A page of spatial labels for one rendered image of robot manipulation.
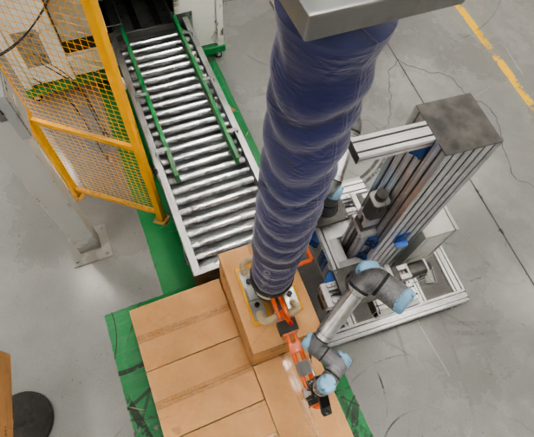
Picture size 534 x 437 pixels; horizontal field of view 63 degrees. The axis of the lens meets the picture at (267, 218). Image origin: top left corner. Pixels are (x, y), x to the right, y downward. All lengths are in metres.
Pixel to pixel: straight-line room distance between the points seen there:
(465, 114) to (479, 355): 2.32
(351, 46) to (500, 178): 3.83
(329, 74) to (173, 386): 2.23
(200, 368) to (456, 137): 1.90
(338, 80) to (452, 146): 0.92
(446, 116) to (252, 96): 2.86
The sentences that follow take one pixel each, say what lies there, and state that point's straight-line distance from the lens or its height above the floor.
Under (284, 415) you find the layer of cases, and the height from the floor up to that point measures 0.54.
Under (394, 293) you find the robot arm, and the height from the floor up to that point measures 1.64.
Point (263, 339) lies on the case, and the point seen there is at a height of 0.94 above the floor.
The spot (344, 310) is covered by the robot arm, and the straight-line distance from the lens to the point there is 1.89.
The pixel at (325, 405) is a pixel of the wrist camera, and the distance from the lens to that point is 2.12.
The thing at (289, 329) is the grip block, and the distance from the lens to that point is 2.28.
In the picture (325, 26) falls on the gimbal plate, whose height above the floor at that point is 2.85.
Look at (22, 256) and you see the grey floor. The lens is 3.92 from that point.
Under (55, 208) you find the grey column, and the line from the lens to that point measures 3.12.
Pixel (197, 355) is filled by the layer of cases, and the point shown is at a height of 0.54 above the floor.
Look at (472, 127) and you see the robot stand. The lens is 1.86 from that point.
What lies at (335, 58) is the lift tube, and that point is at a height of 2.73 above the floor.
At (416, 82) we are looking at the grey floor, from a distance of 4.98.
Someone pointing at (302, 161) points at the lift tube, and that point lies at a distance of 1.13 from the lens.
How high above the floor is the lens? 3.30
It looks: 63 degrees down
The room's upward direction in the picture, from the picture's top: 8 degrees clockwise
